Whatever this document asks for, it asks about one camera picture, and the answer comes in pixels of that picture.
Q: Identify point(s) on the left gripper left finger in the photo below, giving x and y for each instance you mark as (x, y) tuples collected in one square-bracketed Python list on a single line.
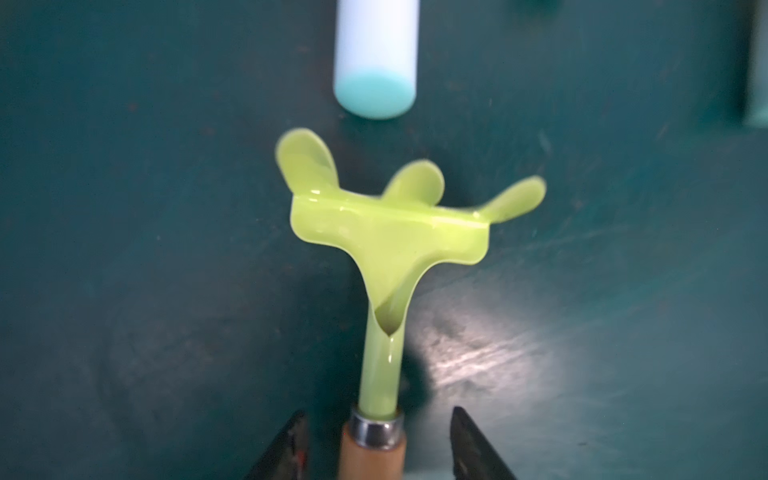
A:
[(286, 458)]

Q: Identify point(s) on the lime green rake wooden handle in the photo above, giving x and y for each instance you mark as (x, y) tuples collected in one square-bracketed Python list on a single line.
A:
[(393, 239)]

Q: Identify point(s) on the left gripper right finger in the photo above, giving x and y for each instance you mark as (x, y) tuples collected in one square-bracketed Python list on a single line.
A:
[(474, 458)]

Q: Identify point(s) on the light blue hand fork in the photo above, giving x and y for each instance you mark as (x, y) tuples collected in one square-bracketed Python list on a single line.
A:
[(376, 55), (755, 109)]

